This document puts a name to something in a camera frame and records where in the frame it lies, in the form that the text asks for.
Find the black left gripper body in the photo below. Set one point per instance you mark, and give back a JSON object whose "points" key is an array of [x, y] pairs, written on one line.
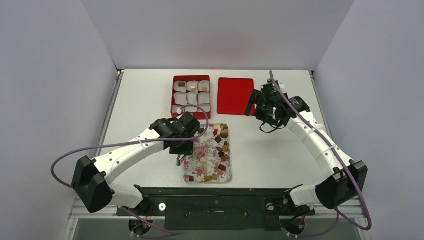
{"points": [[184, 148]]}

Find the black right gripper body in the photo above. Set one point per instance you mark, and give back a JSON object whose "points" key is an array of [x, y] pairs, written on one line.
{"points": [[260, 103]]}

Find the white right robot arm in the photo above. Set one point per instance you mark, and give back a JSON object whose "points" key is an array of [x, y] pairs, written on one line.
{"points": [[341, 172]]}

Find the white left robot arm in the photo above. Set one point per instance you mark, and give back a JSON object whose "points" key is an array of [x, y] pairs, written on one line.
{"points": [[94, 179]]}

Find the beige round chocolate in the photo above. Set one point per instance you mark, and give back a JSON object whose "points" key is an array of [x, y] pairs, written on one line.
{"points": [[203, 160]]}

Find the brown chocolate bottom tray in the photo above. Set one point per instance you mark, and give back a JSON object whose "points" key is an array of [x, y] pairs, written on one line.
{"points": [[207, 178]]}

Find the red chocolate box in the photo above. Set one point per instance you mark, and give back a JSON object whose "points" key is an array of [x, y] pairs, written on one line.
{"points": [[194, 97]]}

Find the dark chocolate on tray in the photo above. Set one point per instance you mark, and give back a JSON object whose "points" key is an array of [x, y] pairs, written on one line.
{"points": [[222, 167]]}

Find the red box lid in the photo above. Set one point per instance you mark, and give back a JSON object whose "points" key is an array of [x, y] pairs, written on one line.
{"points": [[233, 95]]}

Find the floral serving tray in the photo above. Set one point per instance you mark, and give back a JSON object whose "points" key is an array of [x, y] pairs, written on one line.
{"points": [[215, 146]]}

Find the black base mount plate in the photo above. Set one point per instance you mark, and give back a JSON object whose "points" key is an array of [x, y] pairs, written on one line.
{"points": [[214, 209]]}

